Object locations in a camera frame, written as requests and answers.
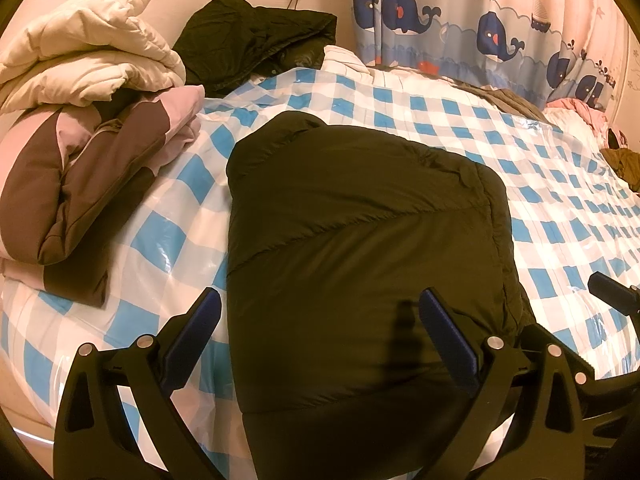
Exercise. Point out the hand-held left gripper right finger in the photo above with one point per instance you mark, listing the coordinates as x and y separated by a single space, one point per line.
447 335

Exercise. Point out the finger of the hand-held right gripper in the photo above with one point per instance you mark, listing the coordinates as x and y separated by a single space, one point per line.
582 379
607 287

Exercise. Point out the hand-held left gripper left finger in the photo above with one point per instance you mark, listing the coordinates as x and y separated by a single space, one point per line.
192 340

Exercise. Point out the dark green puffer jacket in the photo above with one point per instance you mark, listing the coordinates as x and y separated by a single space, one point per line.
360 240

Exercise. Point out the blue white checked plastic sheet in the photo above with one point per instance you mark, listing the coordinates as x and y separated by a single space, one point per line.
550 185

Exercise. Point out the olive brown cloth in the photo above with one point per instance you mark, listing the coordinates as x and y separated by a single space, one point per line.
625 162

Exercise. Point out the small pink cloth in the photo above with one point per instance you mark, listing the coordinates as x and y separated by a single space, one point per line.
617 137

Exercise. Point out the brown quilted garment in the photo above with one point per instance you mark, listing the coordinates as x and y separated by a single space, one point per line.
510 100

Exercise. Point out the white duvet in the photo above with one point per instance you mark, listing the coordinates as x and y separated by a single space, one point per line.
345 60

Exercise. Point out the black hooded jacket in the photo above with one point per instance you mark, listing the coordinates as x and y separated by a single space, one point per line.
250 35

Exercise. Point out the whale print curtain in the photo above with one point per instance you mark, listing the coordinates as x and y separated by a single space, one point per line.
450 10

